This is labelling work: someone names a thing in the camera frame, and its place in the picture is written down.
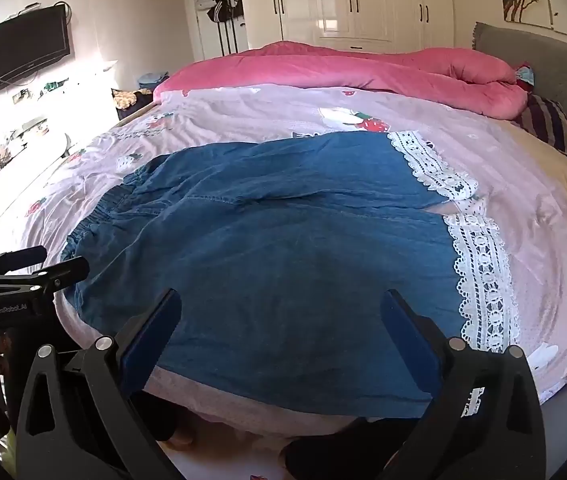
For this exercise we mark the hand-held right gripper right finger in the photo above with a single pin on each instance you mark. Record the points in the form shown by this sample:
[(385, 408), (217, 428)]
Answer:
[(408, 340)]

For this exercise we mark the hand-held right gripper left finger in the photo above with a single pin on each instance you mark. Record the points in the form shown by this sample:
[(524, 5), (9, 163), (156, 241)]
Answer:
[(151, 340)]

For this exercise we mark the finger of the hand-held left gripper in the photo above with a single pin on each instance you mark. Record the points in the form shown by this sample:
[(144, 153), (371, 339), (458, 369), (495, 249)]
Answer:
[(10, 260), (58, 274)]

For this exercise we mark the blue denim pants lace trim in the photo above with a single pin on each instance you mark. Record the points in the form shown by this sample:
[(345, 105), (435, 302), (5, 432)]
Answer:
[(273, 240)]

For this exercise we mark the floral cushion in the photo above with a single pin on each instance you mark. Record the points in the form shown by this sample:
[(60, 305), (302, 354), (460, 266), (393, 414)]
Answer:
[(128, 100)]

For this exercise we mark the blue folded cloth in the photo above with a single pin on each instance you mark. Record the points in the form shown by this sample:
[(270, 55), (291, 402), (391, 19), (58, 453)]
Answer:
[(152, 80)]

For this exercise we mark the striped pillow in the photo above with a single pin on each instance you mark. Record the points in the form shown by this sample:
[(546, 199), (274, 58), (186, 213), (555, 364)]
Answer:
[(553, 125)]

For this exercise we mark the pink printed bed sheet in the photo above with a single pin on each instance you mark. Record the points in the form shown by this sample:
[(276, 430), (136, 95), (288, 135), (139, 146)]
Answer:
[(273, 110)]

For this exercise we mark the white door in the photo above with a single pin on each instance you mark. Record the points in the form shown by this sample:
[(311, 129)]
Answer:
[(201, 35)]

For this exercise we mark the small blue cloth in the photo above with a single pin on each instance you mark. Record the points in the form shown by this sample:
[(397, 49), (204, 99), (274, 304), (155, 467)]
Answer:
[(526, 75)]

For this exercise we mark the pink quilt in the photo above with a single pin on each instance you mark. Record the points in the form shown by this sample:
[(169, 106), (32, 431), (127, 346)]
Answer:
[(323, 62)]

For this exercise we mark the hanging bags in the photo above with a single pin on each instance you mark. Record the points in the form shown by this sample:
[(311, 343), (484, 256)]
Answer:
[(221, 2)]

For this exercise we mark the grey bed headboard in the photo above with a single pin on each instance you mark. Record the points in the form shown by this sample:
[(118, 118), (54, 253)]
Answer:
[(548, 55)]

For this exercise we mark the cream wardrobe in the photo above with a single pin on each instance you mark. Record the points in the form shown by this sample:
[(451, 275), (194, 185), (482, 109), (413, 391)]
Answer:
[(353, 0)]

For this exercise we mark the black wall television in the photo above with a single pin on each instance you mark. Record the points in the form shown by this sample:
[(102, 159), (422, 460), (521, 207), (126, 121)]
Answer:
[(25, 45)]

